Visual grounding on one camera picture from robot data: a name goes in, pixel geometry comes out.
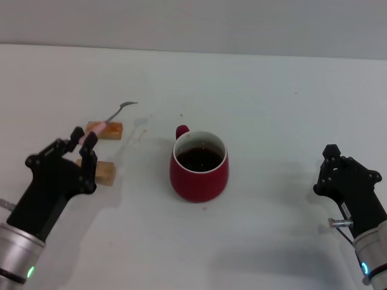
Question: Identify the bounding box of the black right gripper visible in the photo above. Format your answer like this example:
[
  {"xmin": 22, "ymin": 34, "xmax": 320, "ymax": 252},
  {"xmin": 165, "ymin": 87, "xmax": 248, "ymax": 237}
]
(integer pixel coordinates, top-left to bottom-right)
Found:
[{"xmin": 313, "ymin": 144, "xmax": 387, "ymax": 239}]

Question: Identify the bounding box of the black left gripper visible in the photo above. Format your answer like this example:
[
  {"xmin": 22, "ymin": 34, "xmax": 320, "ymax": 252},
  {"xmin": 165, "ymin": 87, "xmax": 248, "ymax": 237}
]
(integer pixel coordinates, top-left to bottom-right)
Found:
[{"xmin": 6, "ymin": 126, "xmax": 99, "ymax": 243}]

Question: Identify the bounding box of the pink handled metal spoon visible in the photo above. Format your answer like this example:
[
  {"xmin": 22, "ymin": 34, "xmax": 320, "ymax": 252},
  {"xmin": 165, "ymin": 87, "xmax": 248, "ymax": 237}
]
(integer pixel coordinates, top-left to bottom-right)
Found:
[{"xmin": 79, "ymin": 101, "xmax": 139, "ymax": 146}]

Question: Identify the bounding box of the red ceramic cup with coffee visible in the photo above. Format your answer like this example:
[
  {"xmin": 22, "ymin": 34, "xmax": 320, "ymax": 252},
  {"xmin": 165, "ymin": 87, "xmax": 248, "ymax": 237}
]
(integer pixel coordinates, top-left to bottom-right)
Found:
[{"xmin": 169, "ymin": 124, "xmax": 229, "ymax": 204}]

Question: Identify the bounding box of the plain light wooden block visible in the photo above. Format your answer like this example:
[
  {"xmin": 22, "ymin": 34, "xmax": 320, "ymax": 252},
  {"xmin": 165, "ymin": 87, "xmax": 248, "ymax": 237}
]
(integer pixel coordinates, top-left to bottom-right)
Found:
[{"xmin": 75, "ymin": 158, "xmax": 117, "ymax": 187}]

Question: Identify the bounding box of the orange stained wooden block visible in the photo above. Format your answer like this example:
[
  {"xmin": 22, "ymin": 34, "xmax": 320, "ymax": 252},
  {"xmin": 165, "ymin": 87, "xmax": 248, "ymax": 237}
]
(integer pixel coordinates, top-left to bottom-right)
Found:
[{"xmin": 85, "ymin": 121, "xmax": 124, "ymax": 141}]

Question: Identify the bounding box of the metal plug on right gripper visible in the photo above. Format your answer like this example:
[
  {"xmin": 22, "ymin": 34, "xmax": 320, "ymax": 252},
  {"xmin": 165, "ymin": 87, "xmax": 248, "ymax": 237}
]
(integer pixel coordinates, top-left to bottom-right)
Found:
[{"xmin": 328, "ymin": 217, "xmax": 354, "ymax": 228}]

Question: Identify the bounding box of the thin dark right wrist cable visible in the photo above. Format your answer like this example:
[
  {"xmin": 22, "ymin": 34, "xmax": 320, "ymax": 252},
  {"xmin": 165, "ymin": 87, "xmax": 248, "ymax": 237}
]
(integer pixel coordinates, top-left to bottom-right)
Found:
[{"xmin": 335, "ymin": 226, "xmax": 365, "ymax": 266}]

